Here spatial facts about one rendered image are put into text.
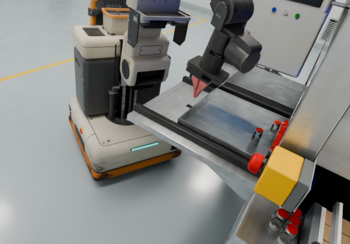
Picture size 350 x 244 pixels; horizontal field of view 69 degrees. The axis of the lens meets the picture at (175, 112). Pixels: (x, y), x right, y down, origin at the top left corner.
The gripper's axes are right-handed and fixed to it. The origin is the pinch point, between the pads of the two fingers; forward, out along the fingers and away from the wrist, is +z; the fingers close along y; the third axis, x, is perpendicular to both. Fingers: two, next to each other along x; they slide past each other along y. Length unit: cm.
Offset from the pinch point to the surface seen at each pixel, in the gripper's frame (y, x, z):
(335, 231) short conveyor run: 37.7, -21.1, -6.8
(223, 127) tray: 11.0, 4.0, 7.1
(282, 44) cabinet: 6, 90, 2
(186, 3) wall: -278, 541, 148
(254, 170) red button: 22.1, -20.0, -6.5
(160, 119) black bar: -4.0, -8.2, 8.3
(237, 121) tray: 13.0, 10.9, 6.9
